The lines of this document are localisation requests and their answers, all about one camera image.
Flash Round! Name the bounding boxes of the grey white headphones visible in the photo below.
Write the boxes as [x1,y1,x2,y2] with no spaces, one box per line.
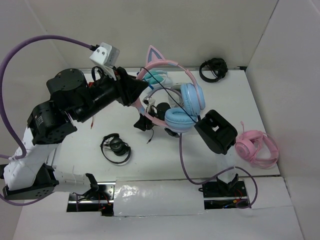
[168,83,184,108]

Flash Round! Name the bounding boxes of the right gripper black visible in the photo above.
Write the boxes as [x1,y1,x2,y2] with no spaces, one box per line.
[133,106,168,132]

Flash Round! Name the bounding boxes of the black headphones far corner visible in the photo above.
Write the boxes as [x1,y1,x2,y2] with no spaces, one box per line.
[199,57,229,83]

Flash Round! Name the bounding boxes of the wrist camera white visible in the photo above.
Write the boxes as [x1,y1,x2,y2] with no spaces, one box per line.
[89,42,120,80]
[143,97,156,113]

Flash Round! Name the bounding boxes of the teal white headphones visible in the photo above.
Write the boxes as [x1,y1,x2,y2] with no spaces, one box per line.
[142,70,173,94]

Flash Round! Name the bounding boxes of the blue pink cat-ear headphones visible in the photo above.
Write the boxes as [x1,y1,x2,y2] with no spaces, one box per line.
[132,45,206,134]

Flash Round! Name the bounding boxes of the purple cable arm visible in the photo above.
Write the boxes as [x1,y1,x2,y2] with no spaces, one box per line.
[143,87,258,210]
[0,34,97,207]

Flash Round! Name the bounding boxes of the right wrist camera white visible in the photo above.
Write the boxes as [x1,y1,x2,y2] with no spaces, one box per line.
[143,97,156,113]

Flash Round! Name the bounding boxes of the white taped cover plate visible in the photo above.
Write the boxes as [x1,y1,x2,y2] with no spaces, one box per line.
[113,180,205,217]

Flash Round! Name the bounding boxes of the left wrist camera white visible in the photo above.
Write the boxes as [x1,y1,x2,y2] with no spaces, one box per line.
[89,42,120,80]

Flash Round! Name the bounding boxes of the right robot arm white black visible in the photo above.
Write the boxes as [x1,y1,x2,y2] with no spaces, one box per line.
[134,102,239,196]

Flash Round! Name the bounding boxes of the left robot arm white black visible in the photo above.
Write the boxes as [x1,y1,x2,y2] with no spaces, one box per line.
[0,67,148,206]

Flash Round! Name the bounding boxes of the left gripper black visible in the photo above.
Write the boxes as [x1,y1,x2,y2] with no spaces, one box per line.
[74,63,149,123]

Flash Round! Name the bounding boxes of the small black on-ear headphones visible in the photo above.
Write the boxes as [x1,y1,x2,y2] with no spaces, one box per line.
[99,133,132,166]

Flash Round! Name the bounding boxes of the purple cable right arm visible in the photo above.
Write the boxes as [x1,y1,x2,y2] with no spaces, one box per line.
[143,87,258,210]

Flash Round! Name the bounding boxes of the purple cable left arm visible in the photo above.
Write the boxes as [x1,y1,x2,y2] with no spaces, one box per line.
[0,34,97,207]

